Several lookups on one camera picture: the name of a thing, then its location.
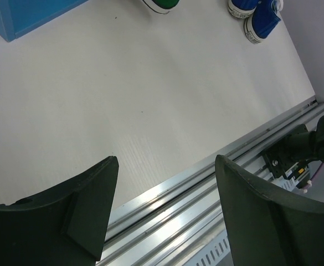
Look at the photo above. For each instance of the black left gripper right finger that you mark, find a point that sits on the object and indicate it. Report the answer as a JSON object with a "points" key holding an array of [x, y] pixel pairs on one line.
{"points": [[266, 224]]}

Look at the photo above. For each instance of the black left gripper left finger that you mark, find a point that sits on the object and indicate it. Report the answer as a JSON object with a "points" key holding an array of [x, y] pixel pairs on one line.
{"points": [[63, 225]]}

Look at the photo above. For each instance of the blue sneaker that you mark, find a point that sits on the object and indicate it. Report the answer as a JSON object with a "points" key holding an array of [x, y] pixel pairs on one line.
{"points": [[262, 22], [242, 8]]}

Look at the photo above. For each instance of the green sneaker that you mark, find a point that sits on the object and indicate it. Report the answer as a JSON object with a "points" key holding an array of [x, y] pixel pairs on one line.
{"points": [[161, 6]]}

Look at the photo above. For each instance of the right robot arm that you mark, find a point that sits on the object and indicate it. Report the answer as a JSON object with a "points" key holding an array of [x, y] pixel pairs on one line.
{"points": [[289, 156]]}

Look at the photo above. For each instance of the blue and yellow shoe shelf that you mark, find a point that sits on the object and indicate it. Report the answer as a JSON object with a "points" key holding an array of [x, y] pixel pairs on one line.
{"points": [[19, 17]]}

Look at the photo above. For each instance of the slotted cable duct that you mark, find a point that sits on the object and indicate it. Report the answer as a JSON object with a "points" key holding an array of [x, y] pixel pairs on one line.
{"points": [[212, 253]]}

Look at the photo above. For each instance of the aluminium mounting rail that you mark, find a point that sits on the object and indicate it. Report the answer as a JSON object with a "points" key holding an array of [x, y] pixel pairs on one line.
{"points": [[170, 223]]}

